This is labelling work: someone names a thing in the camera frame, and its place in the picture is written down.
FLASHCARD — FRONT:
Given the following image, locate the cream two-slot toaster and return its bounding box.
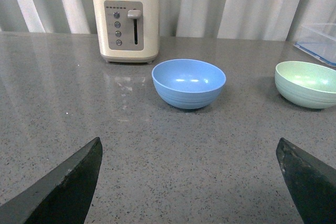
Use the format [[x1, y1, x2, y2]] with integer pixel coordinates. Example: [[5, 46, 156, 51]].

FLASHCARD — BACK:
[[93, 0, 160, 63]]

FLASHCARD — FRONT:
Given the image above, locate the green bowl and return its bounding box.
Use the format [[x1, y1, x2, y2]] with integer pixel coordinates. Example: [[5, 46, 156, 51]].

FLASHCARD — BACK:
[[275, 61, 335, 109]]

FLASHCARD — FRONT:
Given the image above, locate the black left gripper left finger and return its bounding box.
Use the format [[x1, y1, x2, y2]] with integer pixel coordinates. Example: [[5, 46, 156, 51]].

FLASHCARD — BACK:
[[1, 137, 102, 223]]

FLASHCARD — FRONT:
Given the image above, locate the clear plastic food container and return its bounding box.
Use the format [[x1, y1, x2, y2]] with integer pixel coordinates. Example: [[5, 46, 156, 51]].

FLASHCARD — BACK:
[[294, 23, 335, 67]]

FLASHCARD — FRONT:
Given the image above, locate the blue bowl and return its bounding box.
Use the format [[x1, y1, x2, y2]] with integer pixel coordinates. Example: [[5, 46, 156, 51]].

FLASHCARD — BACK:
[[152, 59, 226, 110]]

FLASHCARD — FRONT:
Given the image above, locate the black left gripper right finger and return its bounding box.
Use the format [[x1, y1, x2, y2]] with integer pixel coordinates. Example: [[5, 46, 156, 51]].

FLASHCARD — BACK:
[[276, 137, 335, 223]]

